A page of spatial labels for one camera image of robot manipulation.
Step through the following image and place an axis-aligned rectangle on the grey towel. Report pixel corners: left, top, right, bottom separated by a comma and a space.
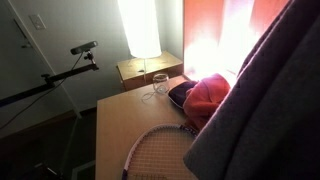
182, 0, 320, 180

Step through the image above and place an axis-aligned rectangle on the orange towel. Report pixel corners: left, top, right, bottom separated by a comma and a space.
182, 73, 232, 132

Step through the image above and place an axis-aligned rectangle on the clear glass jar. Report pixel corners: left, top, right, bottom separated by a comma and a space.
152, 73, 170, 95

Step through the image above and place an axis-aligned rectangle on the dark purple cap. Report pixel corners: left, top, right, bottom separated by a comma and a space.
168, 80, 200, 110

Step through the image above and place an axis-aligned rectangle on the small wooden nightstand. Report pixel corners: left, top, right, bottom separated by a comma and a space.
116, 50, 185, 92

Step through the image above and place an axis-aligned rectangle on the white purple tennis racket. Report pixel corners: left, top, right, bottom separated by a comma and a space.
121, 123, 200, 180

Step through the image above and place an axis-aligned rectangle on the white floor lamp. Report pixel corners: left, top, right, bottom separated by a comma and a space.
116, 0, 163, 86

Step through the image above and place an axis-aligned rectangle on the thin white cable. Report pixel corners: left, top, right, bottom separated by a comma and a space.
142, 87, 168, 104

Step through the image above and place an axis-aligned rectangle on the black camera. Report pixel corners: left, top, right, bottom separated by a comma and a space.
69, 40, 99, 56

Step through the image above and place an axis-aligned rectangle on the black camera cable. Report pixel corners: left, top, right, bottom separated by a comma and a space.
0, 53, 84, 132

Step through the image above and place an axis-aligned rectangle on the white light switch plate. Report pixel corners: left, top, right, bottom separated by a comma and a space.
28, 13, 47, 31

